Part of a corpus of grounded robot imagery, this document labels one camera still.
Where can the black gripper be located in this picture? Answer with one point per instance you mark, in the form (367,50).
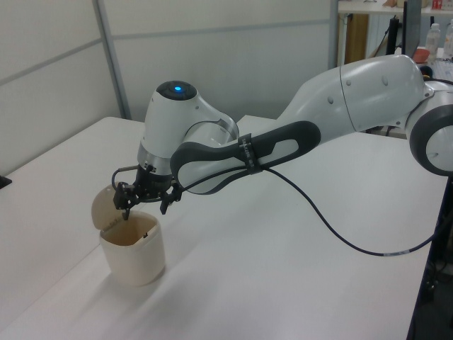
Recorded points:
(152,187)

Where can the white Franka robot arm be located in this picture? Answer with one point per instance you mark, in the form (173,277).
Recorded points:
(371,95)

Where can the small cream bin with lid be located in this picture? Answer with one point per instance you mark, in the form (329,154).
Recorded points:
(134,258)

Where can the tan wooden cabinet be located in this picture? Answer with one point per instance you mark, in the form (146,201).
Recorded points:
(357,39)

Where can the black metal stand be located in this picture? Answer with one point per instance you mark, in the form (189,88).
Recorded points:
(430,276)

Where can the white office desk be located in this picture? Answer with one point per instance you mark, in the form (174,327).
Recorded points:
(375,9)

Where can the red bowl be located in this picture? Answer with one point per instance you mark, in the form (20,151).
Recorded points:
(422,55)

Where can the dark computer monitor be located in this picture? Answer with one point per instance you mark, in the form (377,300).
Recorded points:
(412,28)

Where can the clear plastic bottle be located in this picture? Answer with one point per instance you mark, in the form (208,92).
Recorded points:
(433,39)
(448,40)

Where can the grey partition post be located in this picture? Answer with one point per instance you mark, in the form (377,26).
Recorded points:
(333,35)
(111,60)

